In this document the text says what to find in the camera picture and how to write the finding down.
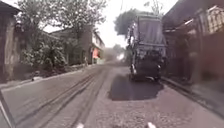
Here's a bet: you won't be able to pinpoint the building with orange front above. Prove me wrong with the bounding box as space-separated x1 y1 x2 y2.
49 26 106 66

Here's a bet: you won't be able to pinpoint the dark truck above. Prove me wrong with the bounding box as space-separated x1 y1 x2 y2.
126 13 168 83

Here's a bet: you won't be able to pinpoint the dark round tree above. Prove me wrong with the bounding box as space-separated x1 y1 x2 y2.
113 8 144 38

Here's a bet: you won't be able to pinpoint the grey asphalt road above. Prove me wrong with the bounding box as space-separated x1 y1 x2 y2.
0 61 224 128

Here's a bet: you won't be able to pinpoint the green bushes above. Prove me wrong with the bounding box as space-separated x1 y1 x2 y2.
20 41 69 78

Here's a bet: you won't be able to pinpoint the group of tall trees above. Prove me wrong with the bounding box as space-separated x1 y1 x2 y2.
15 0 109 66

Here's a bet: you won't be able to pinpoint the brown building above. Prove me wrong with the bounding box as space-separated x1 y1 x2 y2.
0 0 23 83

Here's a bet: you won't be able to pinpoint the building with red wall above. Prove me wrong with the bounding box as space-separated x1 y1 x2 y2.
161 0 224 86

